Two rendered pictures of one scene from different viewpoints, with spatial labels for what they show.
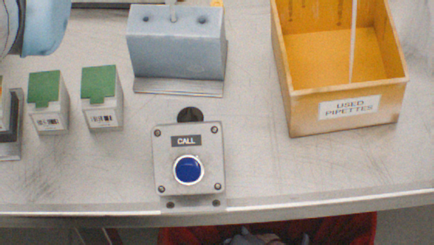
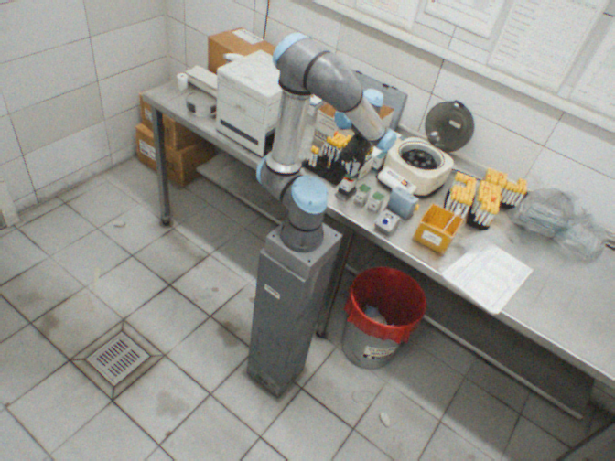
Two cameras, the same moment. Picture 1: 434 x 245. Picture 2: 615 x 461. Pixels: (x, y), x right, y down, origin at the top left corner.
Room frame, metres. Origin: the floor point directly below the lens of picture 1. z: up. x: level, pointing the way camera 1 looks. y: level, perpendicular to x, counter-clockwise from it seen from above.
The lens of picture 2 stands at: (-0.96, -0.30, 2.16)
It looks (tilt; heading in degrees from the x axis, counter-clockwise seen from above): 45 degrees down; 25
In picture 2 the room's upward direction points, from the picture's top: 12 degrees clockwise
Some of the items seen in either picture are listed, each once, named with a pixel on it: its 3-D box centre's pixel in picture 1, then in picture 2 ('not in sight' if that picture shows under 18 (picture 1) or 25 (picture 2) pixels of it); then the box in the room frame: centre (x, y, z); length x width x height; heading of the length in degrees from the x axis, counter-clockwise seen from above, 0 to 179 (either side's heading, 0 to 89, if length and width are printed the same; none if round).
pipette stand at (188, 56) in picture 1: (177, 44); (402, 203); (0.54, 0.03, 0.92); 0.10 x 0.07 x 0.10; 79
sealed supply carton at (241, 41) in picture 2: not in sight; (244, 59); (0.92, 1.14, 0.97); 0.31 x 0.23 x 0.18; 80
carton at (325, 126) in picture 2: not in sight; (353, 123); (0.86, 0.45, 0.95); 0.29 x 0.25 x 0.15; 177
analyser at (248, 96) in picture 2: not in sight; (264, 104); (0.58, 0.76, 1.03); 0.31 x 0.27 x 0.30; 87
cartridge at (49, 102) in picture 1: (48, 102); (362, 194); (0.50, 0.19, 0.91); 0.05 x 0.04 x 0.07; 177
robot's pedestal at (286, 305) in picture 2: not in sight; (285, 319); (0.10, 0.22, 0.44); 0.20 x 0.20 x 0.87; 87
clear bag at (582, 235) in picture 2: not in sight; (585, 230); (0.90, -0.62, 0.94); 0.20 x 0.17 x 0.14; 70
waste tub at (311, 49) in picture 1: (337, 56); (437, 229); (0.51, -0.14, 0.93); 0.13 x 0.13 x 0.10; 2
